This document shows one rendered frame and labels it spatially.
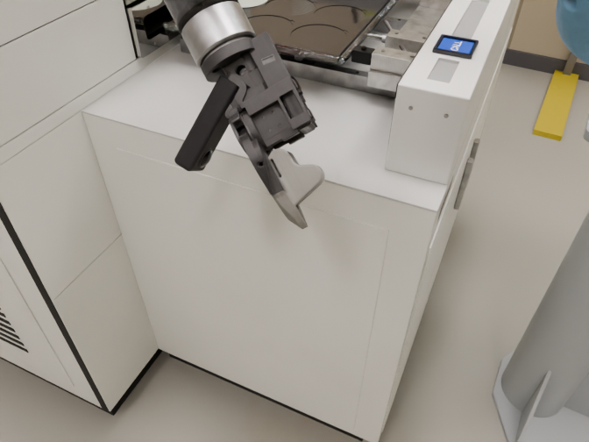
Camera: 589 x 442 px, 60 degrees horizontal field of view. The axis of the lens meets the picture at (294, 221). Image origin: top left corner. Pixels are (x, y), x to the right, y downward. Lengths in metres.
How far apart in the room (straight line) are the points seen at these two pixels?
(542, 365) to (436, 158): 0.75
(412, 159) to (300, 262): 0.28
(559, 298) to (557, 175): 1.18
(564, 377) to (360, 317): 0.61
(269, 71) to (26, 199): 0.51
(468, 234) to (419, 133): 1.23
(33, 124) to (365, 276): 0.58
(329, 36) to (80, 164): 0.51
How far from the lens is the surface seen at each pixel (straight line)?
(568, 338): 1.27
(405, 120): 0.72
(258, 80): 0.58
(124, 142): 0.95
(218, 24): 0.58
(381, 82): 0.91
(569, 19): 0.42
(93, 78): 0.99
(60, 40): 0.93
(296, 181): 0.56
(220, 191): 0.87
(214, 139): 0.60
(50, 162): 0.95
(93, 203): 1.06
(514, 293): 1.79
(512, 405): 1.53
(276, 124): 0.56
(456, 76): 0.74
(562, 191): 2.27
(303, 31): 1.00
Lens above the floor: 1.28
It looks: 43 degrees down
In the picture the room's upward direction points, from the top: straight up
